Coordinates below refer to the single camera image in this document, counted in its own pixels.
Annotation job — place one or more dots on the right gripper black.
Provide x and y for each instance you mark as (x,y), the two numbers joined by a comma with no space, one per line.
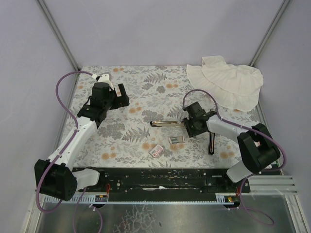
(185,124)

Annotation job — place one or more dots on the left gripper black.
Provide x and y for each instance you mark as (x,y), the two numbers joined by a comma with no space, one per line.
(120,97)

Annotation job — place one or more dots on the cardboard staple tray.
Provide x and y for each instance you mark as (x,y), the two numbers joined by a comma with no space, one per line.
(179,137)

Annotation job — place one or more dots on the black stapler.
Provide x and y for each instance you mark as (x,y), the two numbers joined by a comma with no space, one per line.
(211,143)

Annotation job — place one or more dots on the silver stapler magazine rail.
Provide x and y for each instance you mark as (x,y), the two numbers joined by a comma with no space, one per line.
(167,124)

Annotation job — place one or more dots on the red white staple box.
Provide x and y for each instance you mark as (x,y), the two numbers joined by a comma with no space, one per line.
(156,150)

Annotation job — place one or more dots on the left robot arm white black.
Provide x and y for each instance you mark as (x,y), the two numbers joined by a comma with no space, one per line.
(54,176)

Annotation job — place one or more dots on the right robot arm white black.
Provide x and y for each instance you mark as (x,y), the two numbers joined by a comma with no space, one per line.
(255,145)

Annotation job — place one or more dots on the floral patterned table mat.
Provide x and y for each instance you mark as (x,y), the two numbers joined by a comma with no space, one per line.
(156,93)

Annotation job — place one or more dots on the cream white cloth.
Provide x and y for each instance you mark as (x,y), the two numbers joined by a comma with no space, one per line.
(233,87)

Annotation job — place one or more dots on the aluminium extrusion crossbar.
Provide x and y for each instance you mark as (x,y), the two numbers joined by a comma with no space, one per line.
(272,185)

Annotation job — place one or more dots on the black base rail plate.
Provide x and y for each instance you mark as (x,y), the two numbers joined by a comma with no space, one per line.
(166,186)

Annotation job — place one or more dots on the right aluminium frame post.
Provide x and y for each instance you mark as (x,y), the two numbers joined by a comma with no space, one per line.
(273,25)

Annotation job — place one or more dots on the aluminium frame post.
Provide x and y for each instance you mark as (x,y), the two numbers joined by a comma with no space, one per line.
(273,25)
(57,33)

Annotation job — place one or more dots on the white slotted cable duct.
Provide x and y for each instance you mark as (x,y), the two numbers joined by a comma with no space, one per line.
(86,198)

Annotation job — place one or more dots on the left aluminium frame post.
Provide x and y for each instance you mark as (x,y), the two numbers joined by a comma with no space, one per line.
(57,33)

